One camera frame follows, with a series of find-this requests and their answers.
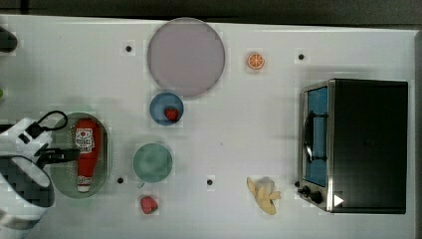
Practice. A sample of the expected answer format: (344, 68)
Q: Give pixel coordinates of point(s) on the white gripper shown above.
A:
(27, 138)

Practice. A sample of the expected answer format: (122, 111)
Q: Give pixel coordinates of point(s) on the red ketchup bottle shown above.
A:
(88, 141)

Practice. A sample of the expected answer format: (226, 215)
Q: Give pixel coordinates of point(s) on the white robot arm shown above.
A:
(27, 190)

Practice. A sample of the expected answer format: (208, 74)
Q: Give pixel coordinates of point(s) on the green oval strainer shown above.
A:
(65, 175)

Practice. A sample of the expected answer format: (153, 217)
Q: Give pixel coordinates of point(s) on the green cup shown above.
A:
(152, 163)

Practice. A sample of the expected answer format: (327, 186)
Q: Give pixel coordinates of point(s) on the strawberry on table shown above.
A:
(148, 205)

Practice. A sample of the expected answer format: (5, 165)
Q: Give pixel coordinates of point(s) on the black cylinder upper left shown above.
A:
(8, 41)

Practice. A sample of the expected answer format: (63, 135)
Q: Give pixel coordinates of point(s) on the blue small bowl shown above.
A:
(160, 103)

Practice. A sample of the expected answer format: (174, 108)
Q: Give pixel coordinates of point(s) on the strawberry in bowl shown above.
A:
(171, 114)

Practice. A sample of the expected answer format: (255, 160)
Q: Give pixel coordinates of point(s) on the grey round plate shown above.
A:
(186, 56)

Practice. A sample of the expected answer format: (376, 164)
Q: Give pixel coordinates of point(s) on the peeled banana toy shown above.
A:
(264, 193)

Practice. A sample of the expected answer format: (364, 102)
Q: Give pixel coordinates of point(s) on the orange slice toy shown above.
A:
(255, 61)

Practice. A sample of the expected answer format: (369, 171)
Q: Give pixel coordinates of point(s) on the black toaster oven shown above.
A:
(354, 146)

